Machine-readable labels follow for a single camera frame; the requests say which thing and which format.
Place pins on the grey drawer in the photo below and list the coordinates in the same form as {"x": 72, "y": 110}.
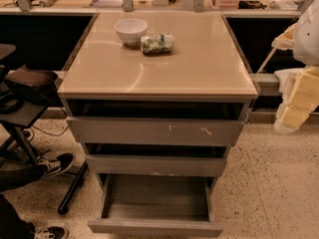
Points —
{"x": 156, "y": 205}
{"x": 168, "y": 160}
{"x": 158, "y": 123}

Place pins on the white ceramic bowl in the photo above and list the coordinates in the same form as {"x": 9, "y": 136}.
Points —
{"x": 130, "y": 31}

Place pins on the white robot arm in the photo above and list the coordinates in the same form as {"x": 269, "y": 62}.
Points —
{"x": 303, "y": 39}

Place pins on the padded gripper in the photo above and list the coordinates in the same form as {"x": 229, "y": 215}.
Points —
{"x": 307, "y": 39}

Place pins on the dark brown bag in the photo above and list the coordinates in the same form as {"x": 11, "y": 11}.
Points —
{"x": 35, "y": 86}

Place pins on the black sneaker lower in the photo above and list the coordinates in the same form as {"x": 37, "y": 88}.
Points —
{"x": 52, "y": 232}

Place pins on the green white snack bag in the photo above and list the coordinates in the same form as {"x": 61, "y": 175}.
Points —
{"x": 159, "y": 43}

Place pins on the grey middle drawer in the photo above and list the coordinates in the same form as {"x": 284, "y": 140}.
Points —
{"x": 168, "y": 160}

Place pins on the black trouser leg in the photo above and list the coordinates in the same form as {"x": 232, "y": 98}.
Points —
{"x": 12, "y": 225}

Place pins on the black sneaker upper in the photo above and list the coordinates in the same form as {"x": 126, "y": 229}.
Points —
{"x": 56, "y": 165}

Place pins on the black sneaker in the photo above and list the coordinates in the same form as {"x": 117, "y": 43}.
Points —
{"x": 52, "y": 232}
{"x": 56, "y": 165}

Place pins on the grey drawer cabinet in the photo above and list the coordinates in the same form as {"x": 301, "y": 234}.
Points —
{"x": 204, "y": 66}

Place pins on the grey bottom drawer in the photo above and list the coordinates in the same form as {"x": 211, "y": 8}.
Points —
{"x": 156, "y": 205}

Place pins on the grey top drawer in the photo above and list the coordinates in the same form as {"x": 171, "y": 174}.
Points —
{"x": 158, "y": 123}

